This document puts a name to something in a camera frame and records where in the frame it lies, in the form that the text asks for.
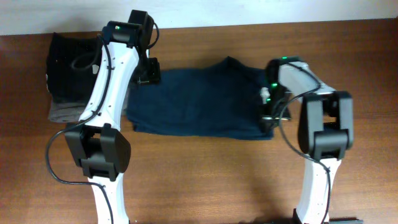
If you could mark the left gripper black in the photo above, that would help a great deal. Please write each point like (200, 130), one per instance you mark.
(155, 74)

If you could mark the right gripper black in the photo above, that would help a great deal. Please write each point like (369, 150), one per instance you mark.
(268, 118)

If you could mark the navy blue garment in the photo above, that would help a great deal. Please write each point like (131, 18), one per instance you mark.
(223, 100)

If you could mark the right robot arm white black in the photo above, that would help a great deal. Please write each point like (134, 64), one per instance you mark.
(325, 130)

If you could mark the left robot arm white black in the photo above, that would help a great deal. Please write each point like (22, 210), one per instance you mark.
(96, 142)

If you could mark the grey folded garment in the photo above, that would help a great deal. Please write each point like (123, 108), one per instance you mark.
(65, 112)

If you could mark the black base bracket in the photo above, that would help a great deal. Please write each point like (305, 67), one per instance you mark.
(346, 221)

